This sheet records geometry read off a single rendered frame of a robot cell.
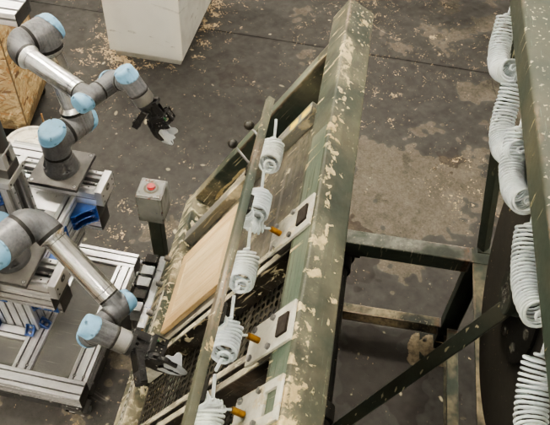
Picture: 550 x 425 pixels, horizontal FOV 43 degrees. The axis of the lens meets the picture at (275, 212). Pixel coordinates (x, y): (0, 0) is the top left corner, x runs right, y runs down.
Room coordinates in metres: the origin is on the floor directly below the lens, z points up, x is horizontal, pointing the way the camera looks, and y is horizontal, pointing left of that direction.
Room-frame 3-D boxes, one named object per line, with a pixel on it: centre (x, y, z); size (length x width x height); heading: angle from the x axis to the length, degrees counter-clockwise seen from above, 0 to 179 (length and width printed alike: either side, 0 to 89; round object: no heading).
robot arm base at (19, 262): (1.53, 1.01, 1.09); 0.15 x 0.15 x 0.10
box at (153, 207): (2.03, 0.56, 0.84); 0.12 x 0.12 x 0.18; 83
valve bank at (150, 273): (1.58, 0.54, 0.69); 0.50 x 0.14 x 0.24; 173
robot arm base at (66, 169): (2.02, 0.93, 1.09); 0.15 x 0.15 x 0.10
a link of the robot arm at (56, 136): (2.03, 0.93, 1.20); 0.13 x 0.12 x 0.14; 146
